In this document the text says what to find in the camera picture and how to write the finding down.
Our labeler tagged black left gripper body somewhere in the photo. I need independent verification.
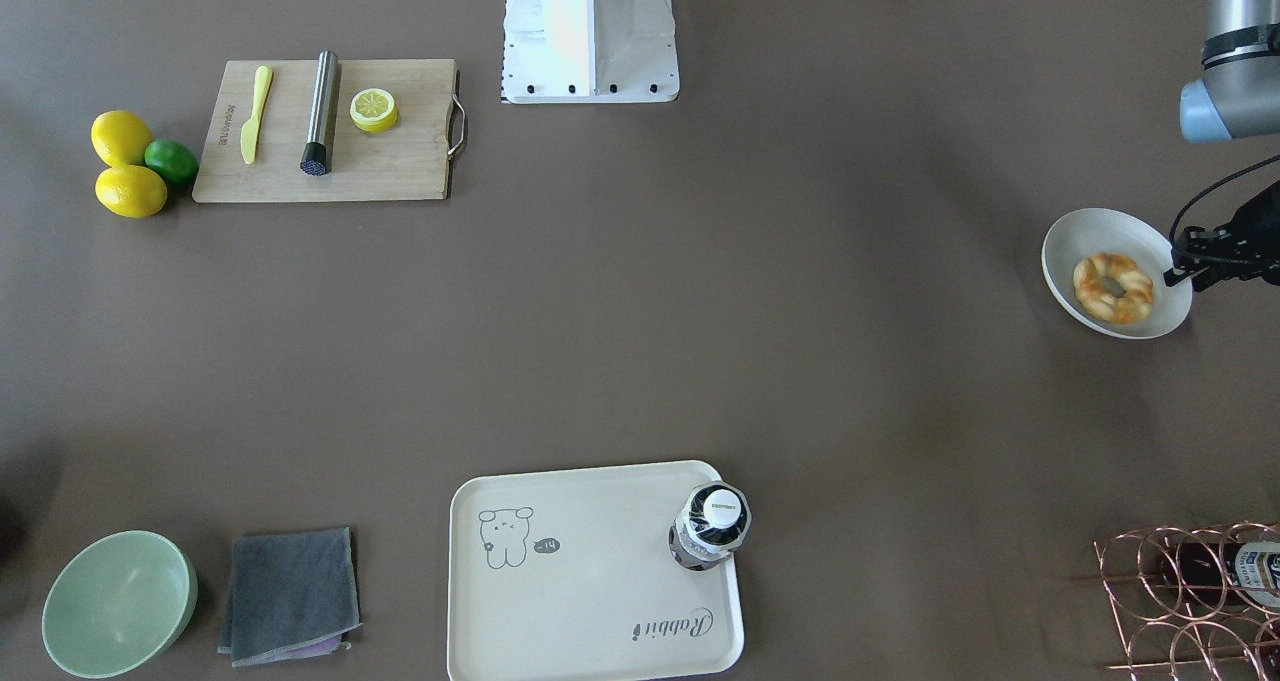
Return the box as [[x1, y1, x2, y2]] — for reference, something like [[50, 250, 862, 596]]
[[1164, 183, 1279, 292]]

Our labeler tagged white round plate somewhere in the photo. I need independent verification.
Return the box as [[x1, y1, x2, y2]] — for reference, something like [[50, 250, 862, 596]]
[[1039, 207, 1193, 341]]

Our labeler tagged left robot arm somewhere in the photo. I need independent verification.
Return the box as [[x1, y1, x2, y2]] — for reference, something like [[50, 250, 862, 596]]
[[1164, 0, 1279, 292]]

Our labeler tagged twisted glazed donut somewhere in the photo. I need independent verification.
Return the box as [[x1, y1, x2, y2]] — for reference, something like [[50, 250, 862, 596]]
[[1071, 252, 1155, 325]]

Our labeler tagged dark tea bottle on tray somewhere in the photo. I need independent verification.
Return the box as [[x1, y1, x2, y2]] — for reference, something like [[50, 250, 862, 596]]
[[668, 480, 753, 571]]

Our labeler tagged cream rabbit tray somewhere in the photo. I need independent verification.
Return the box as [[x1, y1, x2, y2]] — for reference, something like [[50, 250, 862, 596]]
[[445, 460, 745, 680]]

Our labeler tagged dark bottle in rack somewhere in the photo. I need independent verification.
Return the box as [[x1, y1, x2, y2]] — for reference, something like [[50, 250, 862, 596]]
[[1158, 541, 1279, 613]]

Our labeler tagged wooden cutting board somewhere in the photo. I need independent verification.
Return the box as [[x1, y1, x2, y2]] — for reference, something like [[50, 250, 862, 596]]
[[192, 58, 465, 204]]

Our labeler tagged half lemon slice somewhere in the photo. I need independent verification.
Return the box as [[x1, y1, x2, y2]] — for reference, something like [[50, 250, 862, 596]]
[[349, 88, 399, 134]]

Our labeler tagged steel cylindrical muddler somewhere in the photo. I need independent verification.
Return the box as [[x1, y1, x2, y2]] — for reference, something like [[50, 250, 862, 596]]
[[300, 49, 340, 178]]

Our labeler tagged yellow plastic knife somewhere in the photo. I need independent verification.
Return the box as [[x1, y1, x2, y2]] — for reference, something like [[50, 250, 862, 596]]
[[239, 65, 274, 165]]

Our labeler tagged grey folded cloth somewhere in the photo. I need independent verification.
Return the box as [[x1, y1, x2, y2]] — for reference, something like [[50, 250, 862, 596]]
[[218, 527, 362, 668]]

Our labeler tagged green lime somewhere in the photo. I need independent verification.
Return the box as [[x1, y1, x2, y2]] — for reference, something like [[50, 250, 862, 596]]
[[143, 138, 200, 186]]

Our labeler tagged lower yellow lemon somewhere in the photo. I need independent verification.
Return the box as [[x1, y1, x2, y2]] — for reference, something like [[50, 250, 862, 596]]
[[95, 165, 169, 219]]

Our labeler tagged yellow lemon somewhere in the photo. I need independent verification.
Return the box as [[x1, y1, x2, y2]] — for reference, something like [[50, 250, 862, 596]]
[[90, 110, 154, 166], [95, 165, 169, 219]]

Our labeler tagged upper yellow lemon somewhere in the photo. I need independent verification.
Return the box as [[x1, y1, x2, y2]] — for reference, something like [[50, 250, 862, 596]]
[[90, 110, 154, 166]]

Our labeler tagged green bowl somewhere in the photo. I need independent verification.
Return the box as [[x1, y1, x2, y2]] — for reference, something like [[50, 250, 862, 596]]
[[41, 530, 198, 678]]

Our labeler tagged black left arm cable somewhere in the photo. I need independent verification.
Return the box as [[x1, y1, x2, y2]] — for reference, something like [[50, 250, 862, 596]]
[[1169, 154, 1280, 252]]

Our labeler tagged copper wire bottle rack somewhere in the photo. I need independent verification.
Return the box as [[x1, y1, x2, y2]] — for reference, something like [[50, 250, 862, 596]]
[[1094, 522, 1277, 680]]

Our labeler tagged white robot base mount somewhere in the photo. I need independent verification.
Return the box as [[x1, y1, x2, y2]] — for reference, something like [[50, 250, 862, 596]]
[[500, 0, 681, 104]]

